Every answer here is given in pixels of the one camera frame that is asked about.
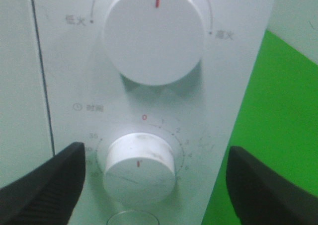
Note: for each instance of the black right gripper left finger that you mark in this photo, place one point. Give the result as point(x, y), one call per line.
point(48, 194)

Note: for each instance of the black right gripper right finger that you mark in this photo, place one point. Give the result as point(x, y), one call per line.
point(260, 196)

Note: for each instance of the white microwave door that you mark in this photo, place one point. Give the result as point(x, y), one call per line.
point(25, 137)

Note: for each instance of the round microwave door button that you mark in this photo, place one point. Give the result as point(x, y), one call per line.
point(133, 217)

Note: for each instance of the white microwave knob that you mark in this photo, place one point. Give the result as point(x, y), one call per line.
point(138, 168)
point(156, 42)

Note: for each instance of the white microwave oven body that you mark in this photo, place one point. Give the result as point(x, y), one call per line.
point(90, 101)

